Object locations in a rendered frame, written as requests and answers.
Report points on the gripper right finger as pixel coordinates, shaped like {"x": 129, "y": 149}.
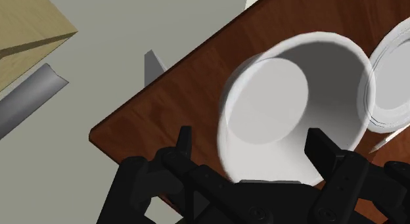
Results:
{"x": 349, "y": 178}

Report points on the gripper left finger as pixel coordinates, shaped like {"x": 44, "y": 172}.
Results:
{"x": 179, "y": 169}

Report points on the white pointed stick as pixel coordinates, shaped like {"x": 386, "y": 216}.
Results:
{"x": 389, "y": 139}

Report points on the brown wooden table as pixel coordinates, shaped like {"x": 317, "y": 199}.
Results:
{"x": 179, "y": 98}

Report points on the white plate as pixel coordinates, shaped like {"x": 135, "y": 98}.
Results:
{"x": 392, "y": 85}

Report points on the white deep round bowl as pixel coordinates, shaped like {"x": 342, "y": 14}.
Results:
{"x": 266, "y": 101}

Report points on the grey rounded bar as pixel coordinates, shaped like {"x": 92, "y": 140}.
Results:
{"x": 28, "y": 95}

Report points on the light wooden cabinet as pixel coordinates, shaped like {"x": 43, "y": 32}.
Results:
{"x": 22, "y": 21}

